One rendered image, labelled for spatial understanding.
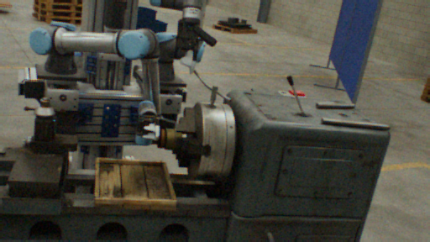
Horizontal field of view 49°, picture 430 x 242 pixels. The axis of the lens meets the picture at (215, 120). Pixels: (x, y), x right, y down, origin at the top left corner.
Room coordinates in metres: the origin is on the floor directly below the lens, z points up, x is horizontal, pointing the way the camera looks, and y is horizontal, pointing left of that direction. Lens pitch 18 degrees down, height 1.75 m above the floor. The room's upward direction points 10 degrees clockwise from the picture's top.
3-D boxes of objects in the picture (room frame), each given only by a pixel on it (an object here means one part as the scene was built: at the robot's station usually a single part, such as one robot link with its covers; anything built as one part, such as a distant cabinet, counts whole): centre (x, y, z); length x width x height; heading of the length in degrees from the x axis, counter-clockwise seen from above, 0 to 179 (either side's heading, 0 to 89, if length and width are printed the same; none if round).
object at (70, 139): (1.68, 0.62, 0.99); 0.20 x 0.10 x 0.05; 106
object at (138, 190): (1.69, 0.28, 0.89); 0.36 x 0.30 x 0.04; 16
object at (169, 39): (2.37, 0.31, 1.33); 0.13 x 0.12 x 0.14; 92
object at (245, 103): (1.89, -0.36, 1.06); 0.59 x 0.48 x 0.39; 106
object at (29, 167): (1.61, 0.63, 0.95); 0.43 x 0.17 x 0.05; 16
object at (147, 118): (1.80, 0.27, 1.10); 0.12 x 0.09 x 0.08; 15
